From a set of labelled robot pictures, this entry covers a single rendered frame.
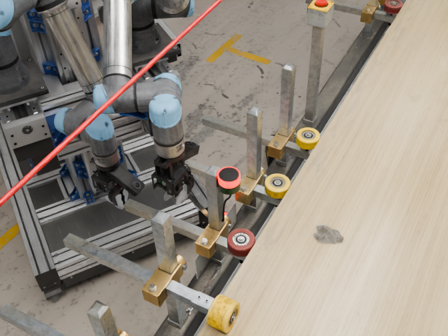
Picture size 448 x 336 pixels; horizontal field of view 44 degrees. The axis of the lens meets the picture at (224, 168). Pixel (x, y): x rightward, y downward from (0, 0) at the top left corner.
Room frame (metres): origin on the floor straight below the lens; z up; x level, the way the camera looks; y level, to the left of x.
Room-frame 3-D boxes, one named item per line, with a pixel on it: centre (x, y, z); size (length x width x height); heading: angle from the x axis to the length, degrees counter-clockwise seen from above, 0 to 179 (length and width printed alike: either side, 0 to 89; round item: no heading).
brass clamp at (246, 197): (1.27, -0.09, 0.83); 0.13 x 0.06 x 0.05; 150
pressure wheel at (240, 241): (0.99, -0.04, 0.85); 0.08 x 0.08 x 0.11
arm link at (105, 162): (1.21, 0.35, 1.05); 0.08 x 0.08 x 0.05
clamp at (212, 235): (1.05, 0.04, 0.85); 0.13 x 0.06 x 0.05; 150
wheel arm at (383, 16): (2.38, -0.63, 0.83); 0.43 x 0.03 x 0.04; 60
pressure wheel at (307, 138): (1.42, -0.29, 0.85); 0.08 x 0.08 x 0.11
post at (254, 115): (1.29, -0.10, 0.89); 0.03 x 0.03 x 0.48; 60
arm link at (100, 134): (1.21, 0.35, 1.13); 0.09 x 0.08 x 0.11; 57
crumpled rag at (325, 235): (0.99, -0.29, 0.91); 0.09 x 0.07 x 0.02; 53
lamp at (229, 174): (1.05, -0.01, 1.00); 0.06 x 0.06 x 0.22; 60
